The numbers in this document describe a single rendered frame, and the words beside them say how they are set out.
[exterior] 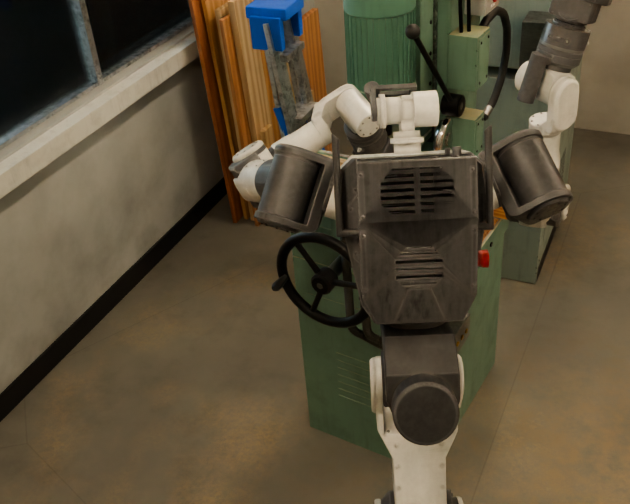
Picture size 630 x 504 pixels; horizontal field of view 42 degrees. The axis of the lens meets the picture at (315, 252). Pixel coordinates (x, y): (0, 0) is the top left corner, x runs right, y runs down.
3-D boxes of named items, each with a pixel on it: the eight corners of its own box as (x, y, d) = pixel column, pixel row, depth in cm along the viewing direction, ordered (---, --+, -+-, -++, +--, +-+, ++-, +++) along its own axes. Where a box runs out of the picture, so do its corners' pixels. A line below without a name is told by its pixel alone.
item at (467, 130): (442, 154, 231) (443, 114, 224) (452, 143, 236) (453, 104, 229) (474, 160, 227) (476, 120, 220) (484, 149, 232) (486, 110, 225)
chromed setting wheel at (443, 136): (430, 167, 226) (431, 126, 219) (448, 148, 234) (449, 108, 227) (440, 169, 224) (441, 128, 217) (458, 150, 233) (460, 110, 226)
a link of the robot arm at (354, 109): (363, 157, 188) (349, 128, 178) (340, 129, 193) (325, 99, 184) (403, 129, 188) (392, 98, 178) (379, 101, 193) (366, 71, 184)
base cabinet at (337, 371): (307, 427, 279) (289, 256, 239) (384, 328, 319) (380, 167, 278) (429, 475, 259) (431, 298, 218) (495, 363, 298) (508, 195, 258)
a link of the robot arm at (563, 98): (582, 75, 159) (576, 135, 167) (549, 60, 165) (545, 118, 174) (558, 86, 157) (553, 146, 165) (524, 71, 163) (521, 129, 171)
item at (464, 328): (424, 353, 226) (425, 330, 221) (443, 327, 234) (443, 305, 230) (453, 362, 222) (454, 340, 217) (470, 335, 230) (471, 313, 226)
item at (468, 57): (447, 88, 222) (448, 34, 213) (460, 75, 228) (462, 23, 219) (476, 93, 218) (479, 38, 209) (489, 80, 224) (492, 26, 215)
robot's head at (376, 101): (421, 117, 149) (417, 79, 151) (374, 120, 149) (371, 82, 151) (417, 131, 155) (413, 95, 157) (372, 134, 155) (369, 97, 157)
